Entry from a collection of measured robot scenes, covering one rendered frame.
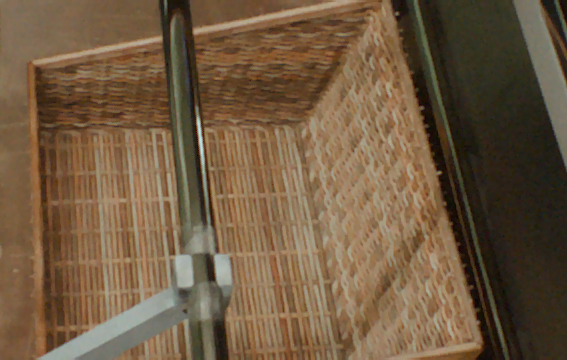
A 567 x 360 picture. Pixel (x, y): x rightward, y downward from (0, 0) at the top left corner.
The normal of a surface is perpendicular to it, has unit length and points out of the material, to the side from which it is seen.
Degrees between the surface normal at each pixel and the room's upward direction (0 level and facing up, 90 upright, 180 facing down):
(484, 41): 70
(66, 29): 0
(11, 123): 0
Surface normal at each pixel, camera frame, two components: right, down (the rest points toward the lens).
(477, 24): -0.89, -0.19
